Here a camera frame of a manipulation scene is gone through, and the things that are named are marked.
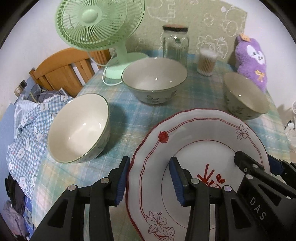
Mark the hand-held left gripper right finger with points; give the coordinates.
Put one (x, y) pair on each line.
(175, 183)

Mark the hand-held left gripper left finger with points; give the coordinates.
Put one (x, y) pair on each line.
(121, 183)

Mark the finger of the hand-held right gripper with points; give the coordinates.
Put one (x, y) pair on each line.
(276, 165)
(249, 163)

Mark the white plate with red flowers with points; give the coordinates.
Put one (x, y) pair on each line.
(196, 143)

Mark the small green floral ceramic bowl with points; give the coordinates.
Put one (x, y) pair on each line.
(245, 97)

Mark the white floor fan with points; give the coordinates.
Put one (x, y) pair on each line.
(291, 134)

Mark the green plaid tablecloth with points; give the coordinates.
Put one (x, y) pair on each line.
(129, 120)

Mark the purple plush toy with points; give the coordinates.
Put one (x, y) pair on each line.
(252, 58)

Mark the cotton swab container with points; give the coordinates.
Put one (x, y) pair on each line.
(207, 62)

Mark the blue checkered printed blanket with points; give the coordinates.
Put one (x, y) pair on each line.
(25, 129)

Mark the grey cloth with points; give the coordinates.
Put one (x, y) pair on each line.
(42, 95)

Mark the wooden headboard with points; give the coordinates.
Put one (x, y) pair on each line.
(57, 69)

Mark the glass jar with lid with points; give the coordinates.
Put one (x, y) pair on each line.
(175, 46)

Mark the green desk fan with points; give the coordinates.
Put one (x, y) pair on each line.
(90, 16)

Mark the wall socket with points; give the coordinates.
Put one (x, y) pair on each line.
(20, 88)

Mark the green cartoon wall cloth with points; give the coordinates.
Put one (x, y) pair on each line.
(196, 14)

